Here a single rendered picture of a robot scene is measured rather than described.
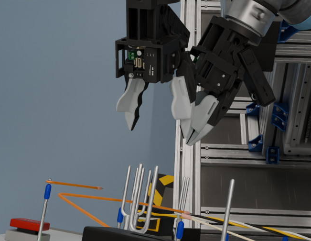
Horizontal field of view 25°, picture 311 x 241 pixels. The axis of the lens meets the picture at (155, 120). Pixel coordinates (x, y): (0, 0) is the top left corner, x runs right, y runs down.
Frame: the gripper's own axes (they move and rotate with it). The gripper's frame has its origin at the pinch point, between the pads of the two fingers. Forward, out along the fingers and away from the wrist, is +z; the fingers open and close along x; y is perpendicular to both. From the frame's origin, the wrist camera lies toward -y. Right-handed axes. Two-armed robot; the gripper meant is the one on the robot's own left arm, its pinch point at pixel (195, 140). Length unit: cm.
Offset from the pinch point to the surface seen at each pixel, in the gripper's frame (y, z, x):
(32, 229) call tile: 19.0, 23.5, 4.3
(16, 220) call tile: 21.6, 23.6, 2.7
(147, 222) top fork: 26, 5, 54
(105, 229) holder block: 32, 5, 61
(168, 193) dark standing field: -61, 29, -125
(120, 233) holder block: 31, 5, 62
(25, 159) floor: -15, 45, -155
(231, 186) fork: 22, -1, 56
